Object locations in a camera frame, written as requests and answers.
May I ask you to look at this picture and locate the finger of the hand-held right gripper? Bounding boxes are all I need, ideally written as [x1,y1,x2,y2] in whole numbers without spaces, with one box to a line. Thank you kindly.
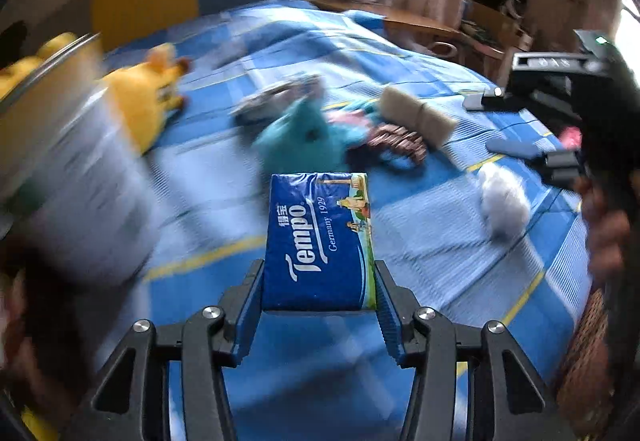
[462,88,511,112]
[485,137,584,192]

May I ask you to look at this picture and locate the brown patterned scrunchie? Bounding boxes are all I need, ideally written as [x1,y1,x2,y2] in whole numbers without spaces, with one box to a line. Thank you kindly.
[350,121,430,170]

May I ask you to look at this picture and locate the person's right hand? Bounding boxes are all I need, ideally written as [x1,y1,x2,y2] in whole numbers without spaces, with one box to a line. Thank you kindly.
[575,176,637,283]

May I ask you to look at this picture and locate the cream towel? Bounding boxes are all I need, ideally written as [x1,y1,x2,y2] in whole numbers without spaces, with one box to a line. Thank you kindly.
[377,86,458,150]

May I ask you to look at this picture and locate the white fluffy ball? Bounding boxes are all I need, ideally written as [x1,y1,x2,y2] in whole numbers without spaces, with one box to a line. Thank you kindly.
[475,166,531,240]

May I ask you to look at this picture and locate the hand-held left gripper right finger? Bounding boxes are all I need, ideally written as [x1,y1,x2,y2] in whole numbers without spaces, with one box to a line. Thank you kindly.
[374,260,563,441]

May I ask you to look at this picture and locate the yellow giraffe plush toy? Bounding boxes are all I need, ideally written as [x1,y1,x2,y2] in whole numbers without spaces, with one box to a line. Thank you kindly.
[102,43,193,156]

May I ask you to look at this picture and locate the teal plush toy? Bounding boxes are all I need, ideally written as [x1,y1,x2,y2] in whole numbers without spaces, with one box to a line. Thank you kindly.
[255,101,351,172]

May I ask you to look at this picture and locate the wooden chair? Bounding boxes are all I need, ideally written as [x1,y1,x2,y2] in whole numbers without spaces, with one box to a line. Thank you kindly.
[460,1,536,86]

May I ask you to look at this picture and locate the wooden desk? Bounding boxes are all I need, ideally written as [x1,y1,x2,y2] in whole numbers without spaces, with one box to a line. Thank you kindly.
[315,0,506,66]

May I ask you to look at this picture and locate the grey socks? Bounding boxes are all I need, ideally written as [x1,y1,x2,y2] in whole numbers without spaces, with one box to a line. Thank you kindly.
[232,73,323,122]

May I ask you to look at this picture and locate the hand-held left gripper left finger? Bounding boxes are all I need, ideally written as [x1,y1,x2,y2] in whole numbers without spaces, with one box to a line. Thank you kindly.
[75,259,266,441]

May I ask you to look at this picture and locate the large metal can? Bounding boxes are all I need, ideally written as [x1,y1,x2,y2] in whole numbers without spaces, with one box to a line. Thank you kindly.
[0,33,166,287]

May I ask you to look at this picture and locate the blue plaid blanket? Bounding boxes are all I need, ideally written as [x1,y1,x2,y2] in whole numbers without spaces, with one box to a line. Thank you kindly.
[95,0,601,441]

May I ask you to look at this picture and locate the blue tissue pack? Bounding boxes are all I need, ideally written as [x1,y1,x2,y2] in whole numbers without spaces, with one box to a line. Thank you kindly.
[262,172,377,313]

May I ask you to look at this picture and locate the yellow cardboard box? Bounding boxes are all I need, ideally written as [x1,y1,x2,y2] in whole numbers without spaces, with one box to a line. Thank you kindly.
[15,406,62,441]

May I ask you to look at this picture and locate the pink and teal cloth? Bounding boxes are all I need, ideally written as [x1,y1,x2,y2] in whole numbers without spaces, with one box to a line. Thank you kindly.
[325,101,383,144]

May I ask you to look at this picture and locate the blue plaid pillow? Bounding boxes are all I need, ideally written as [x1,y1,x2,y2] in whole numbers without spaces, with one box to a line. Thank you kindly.
[345,10,401,34]

